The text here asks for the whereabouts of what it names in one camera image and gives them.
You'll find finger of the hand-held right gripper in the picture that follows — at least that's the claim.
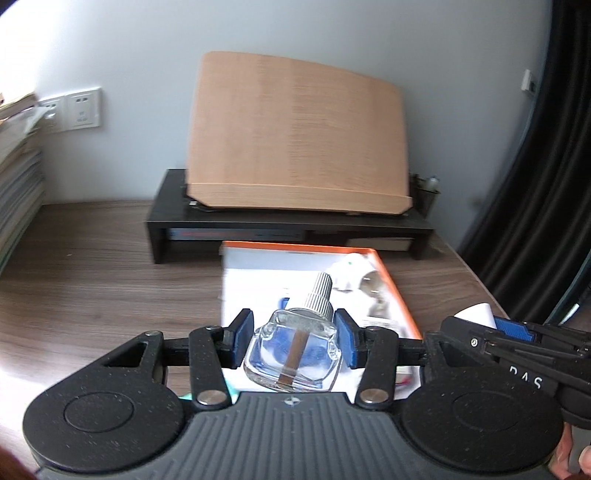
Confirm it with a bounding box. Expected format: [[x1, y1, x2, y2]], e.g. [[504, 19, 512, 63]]
[[424, 316, 509, 369], [493, 318, 591, 356]]

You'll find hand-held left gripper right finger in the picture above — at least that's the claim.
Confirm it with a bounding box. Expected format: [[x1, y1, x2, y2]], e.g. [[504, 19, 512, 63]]
[[334, 308, 431, 411]]

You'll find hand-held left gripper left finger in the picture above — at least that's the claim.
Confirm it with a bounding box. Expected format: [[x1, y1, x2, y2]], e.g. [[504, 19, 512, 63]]
[[99, 308, 256, 411]]

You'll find clear liquid bottle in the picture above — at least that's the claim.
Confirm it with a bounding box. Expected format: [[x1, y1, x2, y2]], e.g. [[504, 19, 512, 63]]
[[242, 271, 343, 394]]

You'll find white mosquito repellent heater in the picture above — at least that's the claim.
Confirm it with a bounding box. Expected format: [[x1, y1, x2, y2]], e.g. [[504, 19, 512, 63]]
[[326, 253, 385, 293]]

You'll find person's right hand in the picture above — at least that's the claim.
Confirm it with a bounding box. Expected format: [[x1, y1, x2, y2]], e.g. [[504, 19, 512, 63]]
[[549, 424, 591, 480]]

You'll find black monitor riser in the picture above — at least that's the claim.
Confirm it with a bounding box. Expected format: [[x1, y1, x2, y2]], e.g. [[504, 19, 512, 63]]
[[146, 168, 435, 265]]

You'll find black mesh pen holder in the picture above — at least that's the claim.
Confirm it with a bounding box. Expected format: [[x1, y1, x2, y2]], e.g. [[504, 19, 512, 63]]
[[409, 172, 442, 217]]

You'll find black curtain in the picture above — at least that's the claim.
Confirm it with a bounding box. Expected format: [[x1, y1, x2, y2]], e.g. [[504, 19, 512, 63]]
[[456, 0, 591, 334]]

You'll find wooden book stand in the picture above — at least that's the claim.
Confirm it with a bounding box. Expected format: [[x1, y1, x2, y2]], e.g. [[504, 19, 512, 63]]
[[184, 50, 413, 217]]

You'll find stack of books and papers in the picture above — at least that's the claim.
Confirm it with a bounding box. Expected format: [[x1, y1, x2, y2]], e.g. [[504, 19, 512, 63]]
[[0, 91, 48, 274]]

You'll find white wall socket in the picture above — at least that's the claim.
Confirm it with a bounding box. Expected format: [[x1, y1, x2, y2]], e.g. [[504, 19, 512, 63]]
[[36, 95, 71, 135], [64, 86, 103, 131]]

